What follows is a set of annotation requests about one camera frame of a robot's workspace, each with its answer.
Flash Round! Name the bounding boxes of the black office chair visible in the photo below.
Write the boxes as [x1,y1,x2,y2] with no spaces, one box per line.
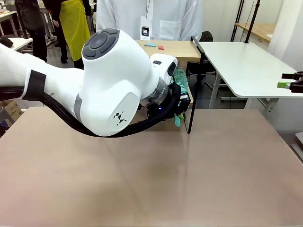
[186,31,217,89]

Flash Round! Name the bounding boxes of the small white side table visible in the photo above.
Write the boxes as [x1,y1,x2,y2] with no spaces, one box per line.
[8,37,33,52]

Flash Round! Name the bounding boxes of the white background desk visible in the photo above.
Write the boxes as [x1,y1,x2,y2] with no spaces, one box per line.
[0,10,18,36]

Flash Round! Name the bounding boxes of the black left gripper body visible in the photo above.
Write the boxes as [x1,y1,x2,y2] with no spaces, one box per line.
[145,84,191,121]

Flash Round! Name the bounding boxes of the black light stand pole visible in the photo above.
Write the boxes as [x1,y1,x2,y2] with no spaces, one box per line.
[244,0,261,44]

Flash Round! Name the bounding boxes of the black tripod stand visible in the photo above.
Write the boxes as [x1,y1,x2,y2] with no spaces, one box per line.
[231,0,246,42]

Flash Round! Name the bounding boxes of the person in white coat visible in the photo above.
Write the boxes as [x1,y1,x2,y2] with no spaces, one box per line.
[96,0,204,41]

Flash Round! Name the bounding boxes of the large white side table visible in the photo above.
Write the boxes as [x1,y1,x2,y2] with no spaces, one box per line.
[197,41,303,113]

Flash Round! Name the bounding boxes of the black and white name badge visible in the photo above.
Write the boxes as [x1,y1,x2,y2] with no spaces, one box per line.
[140,15,152,41]

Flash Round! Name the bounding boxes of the person in yellow apron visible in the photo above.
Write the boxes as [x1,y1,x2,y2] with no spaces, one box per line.
[44,0,92,69]

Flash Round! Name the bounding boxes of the black bundle on table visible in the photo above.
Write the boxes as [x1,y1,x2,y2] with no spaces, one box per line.
[0,35,14,47]

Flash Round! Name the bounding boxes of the person in dark clothes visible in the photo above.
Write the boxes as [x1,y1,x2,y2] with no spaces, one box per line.
[14,0,54,63]

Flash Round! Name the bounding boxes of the wooden background desk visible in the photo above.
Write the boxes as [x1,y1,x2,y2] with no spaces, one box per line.
[234,22,277,44]

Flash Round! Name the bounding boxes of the teal microfiber duster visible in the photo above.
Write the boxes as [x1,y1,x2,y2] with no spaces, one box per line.
[169,66,190,128]

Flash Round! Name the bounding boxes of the two-tier wooden black-framed shelf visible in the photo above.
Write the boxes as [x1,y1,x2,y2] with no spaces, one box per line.
[135,35,205,134]

